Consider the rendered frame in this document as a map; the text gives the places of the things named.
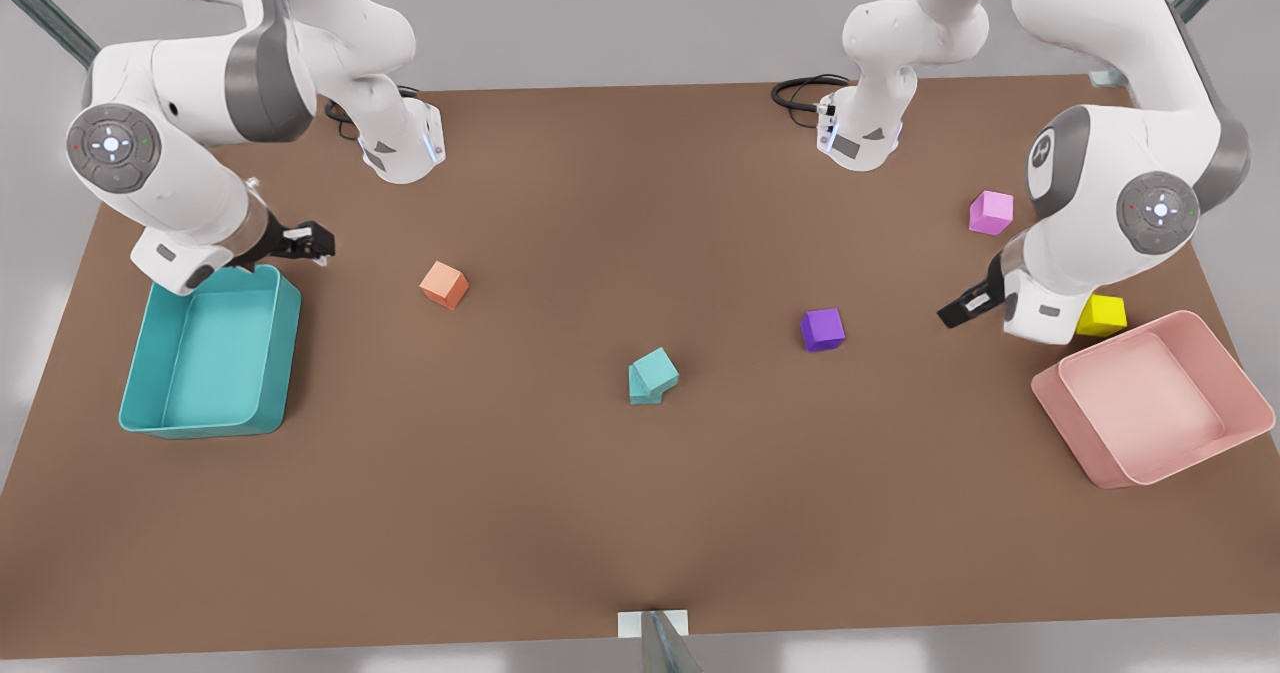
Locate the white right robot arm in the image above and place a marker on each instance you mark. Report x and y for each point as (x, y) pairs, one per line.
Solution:
(190, 73)

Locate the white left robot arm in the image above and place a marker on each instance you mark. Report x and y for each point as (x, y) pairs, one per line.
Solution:
(1110, 23)

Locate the pink magenta cube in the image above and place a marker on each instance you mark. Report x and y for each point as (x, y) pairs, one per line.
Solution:
(991, 212)

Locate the yellow cube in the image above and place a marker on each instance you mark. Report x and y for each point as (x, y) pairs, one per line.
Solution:
(1104, 315)

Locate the teal plastic bin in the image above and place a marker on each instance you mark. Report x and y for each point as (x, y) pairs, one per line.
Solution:
(215, 353)

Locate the orange cube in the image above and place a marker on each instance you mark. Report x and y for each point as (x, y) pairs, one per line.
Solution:
(444, 284)

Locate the purple cube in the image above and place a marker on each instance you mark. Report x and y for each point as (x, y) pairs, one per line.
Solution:
(822, 329)

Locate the pink plastic bin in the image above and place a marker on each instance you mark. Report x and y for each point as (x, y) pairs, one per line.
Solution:
(1150, 403)

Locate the teal blue cube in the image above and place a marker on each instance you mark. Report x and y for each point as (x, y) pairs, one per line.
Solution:
(638, 391)
(657, 368)

